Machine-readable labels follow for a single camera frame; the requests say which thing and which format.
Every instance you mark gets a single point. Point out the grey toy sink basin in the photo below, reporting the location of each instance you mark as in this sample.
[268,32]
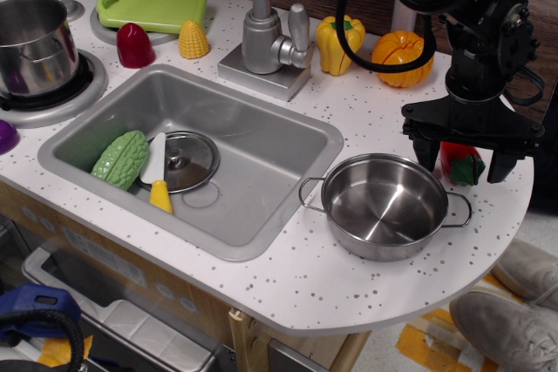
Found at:
[233,163]

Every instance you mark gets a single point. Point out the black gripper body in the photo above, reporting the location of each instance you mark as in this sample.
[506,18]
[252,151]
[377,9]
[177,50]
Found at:
[489,125]

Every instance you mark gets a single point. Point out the tall steel pot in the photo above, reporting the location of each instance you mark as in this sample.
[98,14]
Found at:
[38,54]

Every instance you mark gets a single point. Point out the toy knife yellow handle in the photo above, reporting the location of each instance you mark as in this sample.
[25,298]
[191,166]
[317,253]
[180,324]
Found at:
[153,174]

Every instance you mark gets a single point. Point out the grey toy faucet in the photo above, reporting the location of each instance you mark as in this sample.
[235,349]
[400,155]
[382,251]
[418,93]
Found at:
[267,60]

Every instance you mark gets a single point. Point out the green toy bitter gourd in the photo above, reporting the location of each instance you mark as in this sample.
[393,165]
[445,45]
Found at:
[121,162]

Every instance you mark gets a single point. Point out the yellow toy bell pepper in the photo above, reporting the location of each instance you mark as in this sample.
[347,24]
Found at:
[333,59]

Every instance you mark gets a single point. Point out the orange toy pumpkin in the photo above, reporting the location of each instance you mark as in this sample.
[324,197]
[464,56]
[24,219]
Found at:
[401,47]

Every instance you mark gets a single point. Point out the green toy cutting board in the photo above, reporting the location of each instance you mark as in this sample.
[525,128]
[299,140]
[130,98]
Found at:
[161,16]

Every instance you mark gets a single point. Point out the steel pot lid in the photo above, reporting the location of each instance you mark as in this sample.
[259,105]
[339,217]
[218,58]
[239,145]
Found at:
[192,159]

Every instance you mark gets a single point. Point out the grey stove burner front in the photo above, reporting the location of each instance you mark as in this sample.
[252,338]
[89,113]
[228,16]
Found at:
[88,96]

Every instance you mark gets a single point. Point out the grey stove knob small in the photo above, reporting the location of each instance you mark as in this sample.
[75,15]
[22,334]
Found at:
[74,9]

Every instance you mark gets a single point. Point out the toy oven door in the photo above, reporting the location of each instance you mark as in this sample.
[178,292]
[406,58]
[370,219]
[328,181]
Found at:
[132,329]

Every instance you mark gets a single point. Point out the steel pan with handles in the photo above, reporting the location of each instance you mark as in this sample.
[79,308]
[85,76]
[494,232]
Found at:
[384,207]

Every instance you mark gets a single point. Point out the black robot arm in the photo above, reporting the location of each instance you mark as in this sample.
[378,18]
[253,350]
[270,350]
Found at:
[491,42]

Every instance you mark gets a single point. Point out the dark red toy vegetable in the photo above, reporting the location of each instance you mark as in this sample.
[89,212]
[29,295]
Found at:
[134,47]

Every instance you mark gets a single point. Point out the yellow toy corn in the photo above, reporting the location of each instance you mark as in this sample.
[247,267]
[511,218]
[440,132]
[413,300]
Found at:
[193,42]

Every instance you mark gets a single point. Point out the purple toy eggplant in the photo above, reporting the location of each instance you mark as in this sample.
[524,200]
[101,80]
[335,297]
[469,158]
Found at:
[9,137]

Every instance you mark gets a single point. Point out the grey sneaker near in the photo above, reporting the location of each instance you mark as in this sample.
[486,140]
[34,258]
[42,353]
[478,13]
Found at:
[506,332]

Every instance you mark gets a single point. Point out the blue clamp handle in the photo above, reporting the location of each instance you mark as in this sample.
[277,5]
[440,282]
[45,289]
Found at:
[39,311]

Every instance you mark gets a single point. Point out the grey sneaker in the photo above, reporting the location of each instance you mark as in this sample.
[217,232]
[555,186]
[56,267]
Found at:
[506,332]
[530,273]

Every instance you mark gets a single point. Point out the red toy pepper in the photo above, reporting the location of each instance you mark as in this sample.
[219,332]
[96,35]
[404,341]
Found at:
[462,164]

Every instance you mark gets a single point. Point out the grey sneaker far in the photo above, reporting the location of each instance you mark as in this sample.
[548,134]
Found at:
[530,273]

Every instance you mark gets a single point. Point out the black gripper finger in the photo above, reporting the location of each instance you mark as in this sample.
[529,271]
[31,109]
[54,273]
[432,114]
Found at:
[426,150]
[502,163]

